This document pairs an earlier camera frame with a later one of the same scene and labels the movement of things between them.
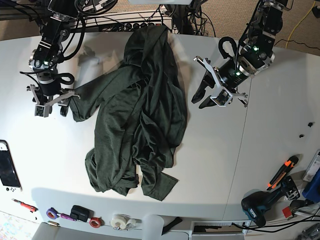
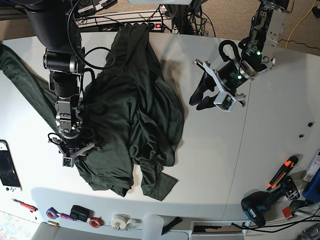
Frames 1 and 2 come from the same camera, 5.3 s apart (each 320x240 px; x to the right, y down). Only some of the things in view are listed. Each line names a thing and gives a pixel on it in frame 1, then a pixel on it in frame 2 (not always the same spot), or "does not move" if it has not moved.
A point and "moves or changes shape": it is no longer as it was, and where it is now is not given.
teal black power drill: (254, 203) does not move
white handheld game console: (9, 181) does not move
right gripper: (230, 77) does not move
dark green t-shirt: (139, 109) moves or changes shape
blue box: (311, 192) does not move
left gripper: (62, 98) to (70, 145)
